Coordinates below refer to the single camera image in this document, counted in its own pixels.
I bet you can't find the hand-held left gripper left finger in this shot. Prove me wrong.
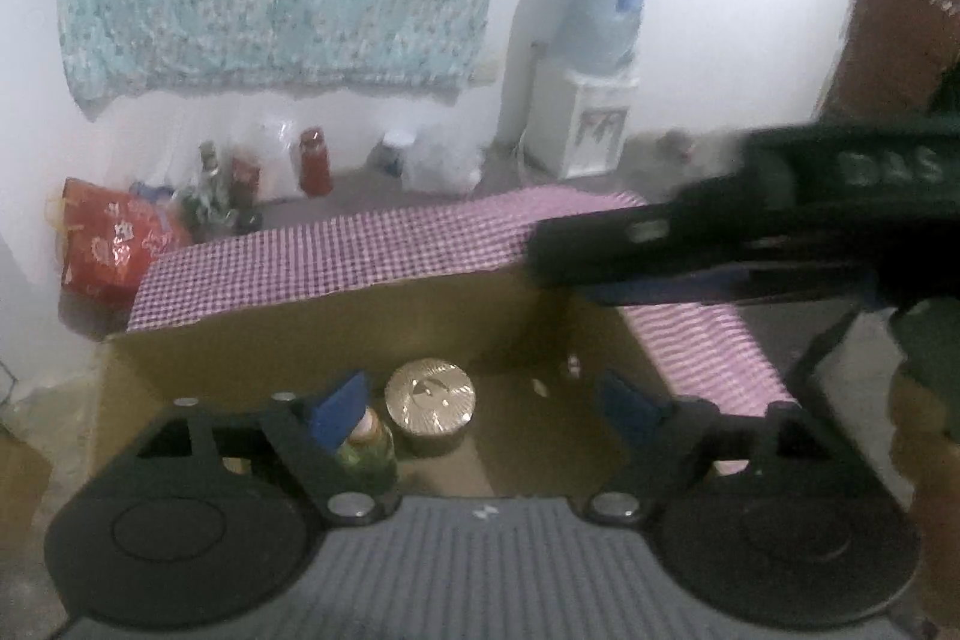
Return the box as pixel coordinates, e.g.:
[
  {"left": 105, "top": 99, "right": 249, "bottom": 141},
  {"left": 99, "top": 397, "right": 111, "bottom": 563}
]
[{"left": 172, "top": 370, "right": 400, "bottom": 526}]

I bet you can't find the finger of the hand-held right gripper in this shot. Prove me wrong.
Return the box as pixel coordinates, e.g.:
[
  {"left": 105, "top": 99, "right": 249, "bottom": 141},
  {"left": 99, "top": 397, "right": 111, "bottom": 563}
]
[
  {"left": 591, "top": 265, "right": 882, "bottom": 313},
  {"left": 525, "top": 190, "right": 758, "bottom": 295}
]

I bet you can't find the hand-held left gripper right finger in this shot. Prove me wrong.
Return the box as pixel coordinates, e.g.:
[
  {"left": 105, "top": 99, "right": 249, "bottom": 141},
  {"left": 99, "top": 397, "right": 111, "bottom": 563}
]
[{"left": 585, "top": 370, "right": 807, "bottom": 526}]

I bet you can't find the small green bottle beige cap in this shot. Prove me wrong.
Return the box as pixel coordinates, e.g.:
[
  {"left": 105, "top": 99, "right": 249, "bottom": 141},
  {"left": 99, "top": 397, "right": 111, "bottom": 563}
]
[{"left": 336, "top": 406, "right": 398, "bottom": 500}]

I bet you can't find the brown cardboard box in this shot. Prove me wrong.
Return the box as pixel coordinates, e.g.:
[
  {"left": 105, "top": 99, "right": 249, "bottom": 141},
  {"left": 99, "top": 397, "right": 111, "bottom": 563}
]
[{"left": 90, "top": 269, "right": 680, "bottom": 498}]

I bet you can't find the person's right hand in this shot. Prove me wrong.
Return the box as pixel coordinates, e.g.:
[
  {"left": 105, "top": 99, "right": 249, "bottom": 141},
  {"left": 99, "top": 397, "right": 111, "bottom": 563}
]
[{"left": 885, "top": 376, "right": 960, "bottom": 615}]

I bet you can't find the gold lid round tin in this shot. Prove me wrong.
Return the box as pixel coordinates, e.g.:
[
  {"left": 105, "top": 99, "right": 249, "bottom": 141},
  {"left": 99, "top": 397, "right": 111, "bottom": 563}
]
[{"left": 384, "top": 356, "right": 478, "bottom": 459}]

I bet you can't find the white water dispenser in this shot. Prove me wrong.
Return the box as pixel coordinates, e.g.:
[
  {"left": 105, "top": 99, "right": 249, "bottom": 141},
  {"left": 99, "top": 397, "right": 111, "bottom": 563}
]
[{"left": 523, "top": 62, "right": 641, "bottom": 181}]

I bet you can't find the pink checked cloth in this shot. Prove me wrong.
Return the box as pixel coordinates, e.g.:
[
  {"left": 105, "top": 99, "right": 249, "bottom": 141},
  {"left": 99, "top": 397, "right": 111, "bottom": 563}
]
[{"left": 126, "top": 186, "right": 800, "bottom": 480}]

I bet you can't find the clear plastic bag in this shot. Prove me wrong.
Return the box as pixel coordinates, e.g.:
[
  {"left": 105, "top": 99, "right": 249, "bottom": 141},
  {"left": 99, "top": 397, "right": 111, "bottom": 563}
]
[
  {"left": 240, "top": 119, "right": 299, "bottom": 191},
  {"left": 401, "top": 128, "right": 485, "bottom": 196}
]

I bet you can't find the brown wooden door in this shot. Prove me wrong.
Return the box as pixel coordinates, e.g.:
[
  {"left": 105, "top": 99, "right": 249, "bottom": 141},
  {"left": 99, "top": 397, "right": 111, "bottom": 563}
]
[{"left": 814, "top": 0, "right": 960, "bottom": 125}]

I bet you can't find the white and blue cup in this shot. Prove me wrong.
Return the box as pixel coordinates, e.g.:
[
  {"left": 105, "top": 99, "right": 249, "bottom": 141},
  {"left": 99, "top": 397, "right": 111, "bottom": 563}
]
[{"left": 380, "top": 131, "right": 416, "bottom": 173}]

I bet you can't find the blue water jug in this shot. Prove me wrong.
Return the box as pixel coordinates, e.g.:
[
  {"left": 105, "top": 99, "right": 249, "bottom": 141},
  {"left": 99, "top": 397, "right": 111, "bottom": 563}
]
[{"left": 553, "top": 0, "right": 662, "bottom": 76}]

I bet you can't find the red label jar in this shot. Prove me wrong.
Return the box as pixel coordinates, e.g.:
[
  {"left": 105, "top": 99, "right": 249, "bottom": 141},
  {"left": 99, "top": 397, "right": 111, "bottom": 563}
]
[{"left": 229, "top": 154, "right": 262, "bottom": 211}]

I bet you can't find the green glass bottle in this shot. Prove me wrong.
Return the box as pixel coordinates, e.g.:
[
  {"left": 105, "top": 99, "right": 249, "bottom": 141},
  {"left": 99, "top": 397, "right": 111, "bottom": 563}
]
[{"left": 195, "top": 141, "right": 230, "bottom": 229}]

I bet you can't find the blue packet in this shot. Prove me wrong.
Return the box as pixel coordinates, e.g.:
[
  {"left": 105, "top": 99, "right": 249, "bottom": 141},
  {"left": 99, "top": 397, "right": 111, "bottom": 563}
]
[{"left": 129, "top": 181, "right": 181, "bottom": 206}]

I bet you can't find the red printed bag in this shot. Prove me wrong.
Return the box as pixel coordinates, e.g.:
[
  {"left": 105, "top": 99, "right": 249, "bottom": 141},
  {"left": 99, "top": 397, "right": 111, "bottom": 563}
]
[{"left": 49, "top": 176, "right": 197, "bottom": 311}]

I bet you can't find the brown cardboard sheet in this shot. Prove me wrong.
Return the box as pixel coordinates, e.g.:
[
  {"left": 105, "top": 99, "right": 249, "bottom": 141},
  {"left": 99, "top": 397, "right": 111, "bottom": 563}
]
[{"left": 0, "top": 428, "right": 53, "bottom": 560}]

